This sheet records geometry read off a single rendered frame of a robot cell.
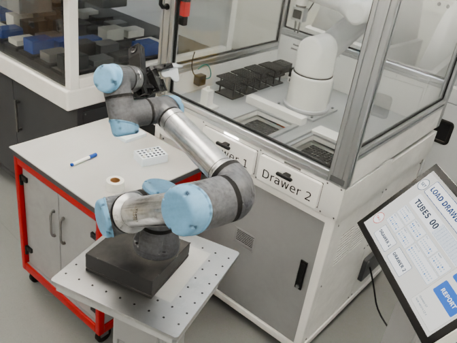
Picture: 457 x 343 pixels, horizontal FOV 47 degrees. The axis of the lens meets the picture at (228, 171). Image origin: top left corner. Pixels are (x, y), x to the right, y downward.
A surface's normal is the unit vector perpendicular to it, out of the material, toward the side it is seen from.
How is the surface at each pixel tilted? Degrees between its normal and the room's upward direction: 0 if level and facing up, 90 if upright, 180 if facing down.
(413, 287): 50
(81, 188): 0
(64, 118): 90
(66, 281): 0
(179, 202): 84
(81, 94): 90
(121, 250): 3
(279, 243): 90
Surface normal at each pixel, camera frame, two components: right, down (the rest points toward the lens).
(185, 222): -0.69, 0.18
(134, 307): 0.13, -0.86
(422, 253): -0.67, -0.59
